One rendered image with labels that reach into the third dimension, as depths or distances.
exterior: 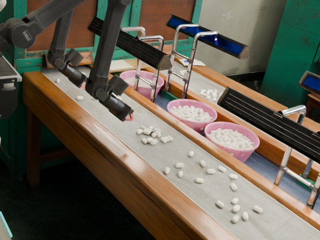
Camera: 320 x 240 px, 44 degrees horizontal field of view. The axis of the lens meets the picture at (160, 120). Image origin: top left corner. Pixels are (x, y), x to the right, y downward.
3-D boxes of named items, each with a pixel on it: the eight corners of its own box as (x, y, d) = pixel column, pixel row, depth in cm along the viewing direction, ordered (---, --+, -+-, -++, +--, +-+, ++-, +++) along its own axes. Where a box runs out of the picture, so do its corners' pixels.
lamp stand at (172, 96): (182, 109, 227) (198, 34, 207) (160, 95, 240) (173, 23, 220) (205, 104, 239) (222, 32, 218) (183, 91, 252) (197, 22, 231)
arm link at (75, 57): (46, 57, 183) (52, 63, 177) (62, 38, 184) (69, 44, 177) (64, 72, 192) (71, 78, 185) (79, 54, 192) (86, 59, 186)
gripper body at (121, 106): (119, 99, 165) (109, 91, 159) (134, 110, 158) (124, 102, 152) (110, 111, 164) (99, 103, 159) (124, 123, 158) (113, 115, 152)
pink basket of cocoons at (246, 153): (229, 173, 175) (235, 155, 171) (189, 144, 192) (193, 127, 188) (265, 158, 192) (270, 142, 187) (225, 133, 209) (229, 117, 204)
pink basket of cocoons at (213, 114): (201, 144, 194) (205, 127, 190) (155, 125, 204) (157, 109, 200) (220, 125, 216) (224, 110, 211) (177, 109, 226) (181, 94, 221)
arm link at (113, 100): (94, 98, 153) (102, 105, 149) (105, 84, 153) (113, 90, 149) (105, 106, 158) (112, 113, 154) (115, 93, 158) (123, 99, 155)
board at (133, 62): (105, 73, 233) (105, 71, 232) (92, 64, 242) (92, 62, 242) (148, 67, 253) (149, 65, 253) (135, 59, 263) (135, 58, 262)
